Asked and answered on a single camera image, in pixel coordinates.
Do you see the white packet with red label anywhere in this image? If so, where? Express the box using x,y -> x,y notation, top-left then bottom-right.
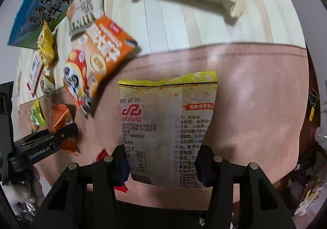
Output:
26,52 -> 46,98

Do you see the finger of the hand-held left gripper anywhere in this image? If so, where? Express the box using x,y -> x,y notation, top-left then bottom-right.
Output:
38,123 -> 78,144
14,129 -> 55,146

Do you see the red snack packet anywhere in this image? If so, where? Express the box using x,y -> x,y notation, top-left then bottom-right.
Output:
91,149 -> 129,193

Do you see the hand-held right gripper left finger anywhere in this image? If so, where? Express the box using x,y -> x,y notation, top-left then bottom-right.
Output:
29,145 -> 129,229

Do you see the small green yellow packet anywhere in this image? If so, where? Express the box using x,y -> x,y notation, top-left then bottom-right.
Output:
30,99 -> 48,133

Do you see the yellow white biscuit packet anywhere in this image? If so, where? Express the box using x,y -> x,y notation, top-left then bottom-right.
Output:
118,71 -> 218,189

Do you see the striped pink blanket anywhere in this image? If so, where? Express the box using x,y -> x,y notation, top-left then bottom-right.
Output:
16,0 -> 308,210

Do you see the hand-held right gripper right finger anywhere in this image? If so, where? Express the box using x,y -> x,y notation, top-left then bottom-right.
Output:
197,144 -> 297,229

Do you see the beige snack packet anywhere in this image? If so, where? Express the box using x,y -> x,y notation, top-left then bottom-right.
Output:
66,0 -> 106,37

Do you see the small white candy packet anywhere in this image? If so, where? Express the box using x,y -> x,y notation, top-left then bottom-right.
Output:
41,74 -> 56,97

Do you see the white cloth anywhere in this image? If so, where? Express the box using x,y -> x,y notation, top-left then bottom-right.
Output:
4,182 -> 35,210

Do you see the small yellow snack packet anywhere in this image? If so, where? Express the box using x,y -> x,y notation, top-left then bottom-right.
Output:
37,21 -> 57,66

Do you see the orange panda biscuit bag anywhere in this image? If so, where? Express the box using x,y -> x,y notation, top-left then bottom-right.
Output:
63,15 -> 141,117

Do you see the small orange snack packet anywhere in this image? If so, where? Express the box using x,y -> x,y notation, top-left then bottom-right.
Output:
49,103 -> 80,156

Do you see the pile of clutter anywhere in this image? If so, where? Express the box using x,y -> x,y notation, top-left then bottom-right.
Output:
287,142 -> 325,219

